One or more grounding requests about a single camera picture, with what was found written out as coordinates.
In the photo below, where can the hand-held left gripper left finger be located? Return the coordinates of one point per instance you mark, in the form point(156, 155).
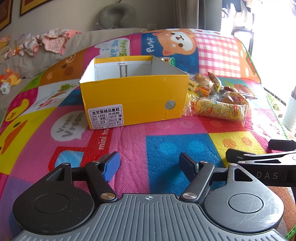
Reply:
point(111, 165)

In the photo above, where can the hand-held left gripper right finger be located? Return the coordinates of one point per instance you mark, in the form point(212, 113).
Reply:
point(186, 165)

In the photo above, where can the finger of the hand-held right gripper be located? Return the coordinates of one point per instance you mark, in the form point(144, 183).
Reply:
point(254, 156)
point(282, 144)

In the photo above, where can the puffed rice roll packet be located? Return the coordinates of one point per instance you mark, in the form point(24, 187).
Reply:
point(217, 110)

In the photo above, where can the bun with red label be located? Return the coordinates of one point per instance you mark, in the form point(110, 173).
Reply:
point(234, 98)

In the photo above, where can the yellow cardboard shoe box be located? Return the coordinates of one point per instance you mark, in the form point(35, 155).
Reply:
point(129, 99)

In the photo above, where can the green snack box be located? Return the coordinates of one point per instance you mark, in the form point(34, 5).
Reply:
point(203, 91)

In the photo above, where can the plain bun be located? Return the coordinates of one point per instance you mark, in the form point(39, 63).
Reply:
point(203, 81)

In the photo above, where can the colourful printed play mat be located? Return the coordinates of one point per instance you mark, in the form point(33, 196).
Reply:
point(161, 143)

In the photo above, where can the dark brown wrapped cake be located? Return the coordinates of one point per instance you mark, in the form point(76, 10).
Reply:
point(229, 88)

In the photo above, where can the green snack packet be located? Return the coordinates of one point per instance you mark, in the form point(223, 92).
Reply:
point(168, 61)

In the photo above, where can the small white plush toy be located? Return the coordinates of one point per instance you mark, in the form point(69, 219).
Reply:
point(5, 88)

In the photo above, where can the orange plush toy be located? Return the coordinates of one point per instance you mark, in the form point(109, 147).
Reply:
point(11, 77)

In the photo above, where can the pile of pink floral clothes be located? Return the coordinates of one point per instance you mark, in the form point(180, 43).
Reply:
point(53, 41)

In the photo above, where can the hanging clothes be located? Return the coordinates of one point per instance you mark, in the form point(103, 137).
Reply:
point(242, 10)

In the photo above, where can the grey curtain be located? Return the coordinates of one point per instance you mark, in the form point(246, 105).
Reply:
point(198, 14)

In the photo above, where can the grey neck pillow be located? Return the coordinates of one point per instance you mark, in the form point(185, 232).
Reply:
point(118, 14)

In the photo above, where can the gold framed picture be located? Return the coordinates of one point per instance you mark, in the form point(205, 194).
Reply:
point(32, 5)
point(5, 14)

